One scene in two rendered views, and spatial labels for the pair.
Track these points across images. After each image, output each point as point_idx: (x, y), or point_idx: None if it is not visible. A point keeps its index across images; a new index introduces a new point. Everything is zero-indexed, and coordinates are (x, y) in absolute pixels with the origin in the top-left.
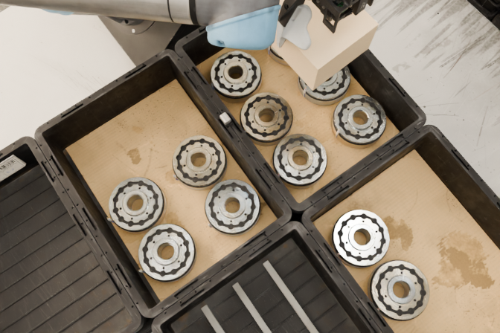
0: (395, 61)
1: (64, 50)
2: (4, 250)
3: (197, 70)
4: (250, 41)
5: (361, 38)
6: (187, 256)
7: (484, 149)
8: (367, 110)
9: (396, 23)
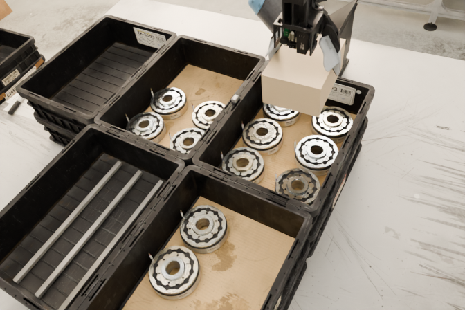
0: (394, 225)
1: (258, 52)
2: (121, 69)
3: (259, 75)
4: None
5: (302, 86)
6: (146, 136)
7: None
8: (306, 186)
9: (430, 212)
